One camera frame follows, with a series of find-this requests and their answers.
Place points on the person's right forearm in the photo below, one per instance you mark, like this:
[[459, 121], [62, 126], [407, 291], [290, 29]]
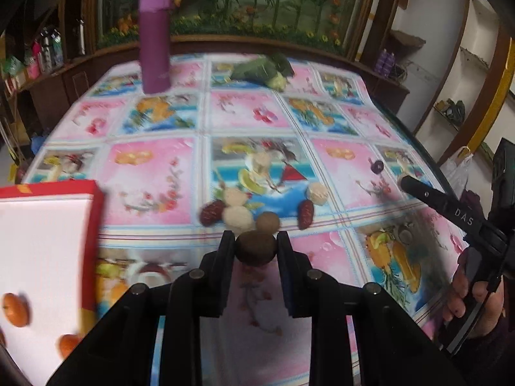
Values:
[[503, 341]]

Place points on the purple plastic bottle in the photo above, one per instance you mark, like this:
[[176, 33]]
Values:
[[382, 62], [391, 64]]

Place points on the small orange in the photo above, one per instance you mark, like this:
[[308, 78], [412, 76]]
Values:
[[15, 309], [68, 345]]

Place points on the small purple grape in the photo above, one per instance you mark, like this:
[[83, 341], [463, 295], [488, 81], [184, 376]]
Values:
[[377, 166]]

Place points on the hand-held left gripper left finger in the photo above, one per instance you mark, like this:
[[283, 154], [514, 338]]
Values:
[[230, 257]]

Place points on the blue water jug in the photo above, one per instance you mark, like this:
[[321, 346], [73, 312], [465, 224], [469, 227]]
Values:
[[39, 143]]

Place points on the brown round fruit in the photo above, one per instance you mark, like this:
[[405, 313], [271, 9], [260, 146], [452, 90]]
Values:
[[266, 222], [255, 247]]

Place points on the beige bumpy fruit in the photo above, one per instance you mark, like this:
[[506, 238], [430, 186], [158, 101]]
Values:
[[234, 198], [237, 216]]

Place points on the brown cardboard tray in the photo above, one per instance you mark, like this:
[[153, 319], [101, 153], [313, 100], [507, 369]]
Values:
[[407, 40]]

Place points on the dark metal bottle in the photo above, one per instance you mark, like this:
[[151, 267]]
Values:
[[81, 37]]

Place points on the purple thermos bottle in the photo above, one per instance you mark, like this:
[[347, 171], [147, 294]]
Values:
[[155, 48]]

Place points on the person's right hand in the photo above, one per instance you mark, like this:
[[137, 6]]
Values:
[[489, 305]]

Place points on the red box with white inside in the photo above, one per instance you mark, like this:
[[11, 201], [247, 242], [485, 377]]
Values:
[[44, 257]]

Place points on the glass tank with plants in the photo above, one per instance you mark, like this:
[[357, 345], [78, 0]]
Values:
[[249, 4]]

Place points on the dark green bundle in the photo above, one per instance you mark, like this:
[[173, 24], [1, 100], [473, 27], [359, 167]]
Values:
[[454, 110]]

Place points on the white plastic bag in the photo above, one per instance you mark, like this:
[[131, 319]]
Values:
[[458, 173]]

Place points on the fruit printed tablecloth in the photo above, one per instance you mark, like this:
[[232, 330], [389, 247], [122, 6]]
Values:
[[161, 177]]

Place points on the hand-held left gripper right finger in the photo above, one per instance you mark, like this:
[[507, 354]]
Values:
[[283, 265]]

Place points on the green vegetable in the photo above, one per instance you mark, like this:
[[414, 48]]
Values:
[[257, 70]]

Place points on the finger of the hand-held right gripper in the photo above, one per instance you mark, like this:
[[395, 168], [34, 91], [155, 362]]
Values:
[[420, 191]]

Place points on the row of colourful bottles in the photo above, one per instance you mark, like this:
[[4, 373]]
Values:
[[44, 54]]

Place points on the red date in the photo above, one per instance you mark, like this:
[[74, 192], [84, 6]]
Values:
[[209, 214], [305, 214]]

